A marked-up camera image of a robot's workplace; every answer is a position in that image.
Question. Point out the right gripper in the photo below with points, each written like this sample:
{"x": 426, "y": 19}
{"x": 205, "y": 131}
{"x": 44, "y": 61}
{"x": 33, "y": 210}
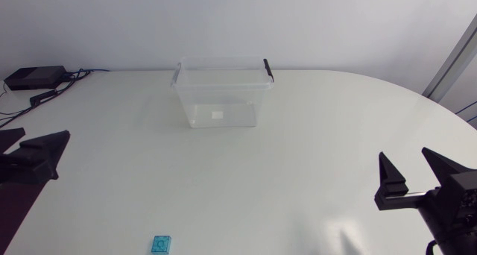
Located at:
{"x": 443, "y": 225}

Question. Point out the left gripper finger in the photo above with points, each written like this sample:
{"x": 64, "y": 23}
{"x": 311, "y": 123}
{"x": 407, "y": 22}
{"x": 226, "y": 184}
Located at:
{"x": 9, "y": 136}
{"x": 41, "y": 158}

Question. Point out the blue toy brick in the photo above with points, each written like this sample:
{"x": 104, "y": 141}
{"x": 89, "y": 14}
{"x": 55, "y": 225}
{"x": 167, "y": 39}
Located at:
{"x": 161, "y": 244}

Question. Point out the clear plastic container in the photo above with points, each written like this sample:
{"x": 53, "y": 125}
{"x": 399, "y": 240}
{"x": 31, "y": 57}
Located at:
{"x": 223, "y": 98}

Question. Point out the black power brick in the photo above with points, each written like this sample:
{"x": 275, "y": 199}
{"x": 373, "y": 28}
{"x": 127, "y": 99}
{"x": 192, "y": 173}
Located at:
{"x": 35, "y": 77}

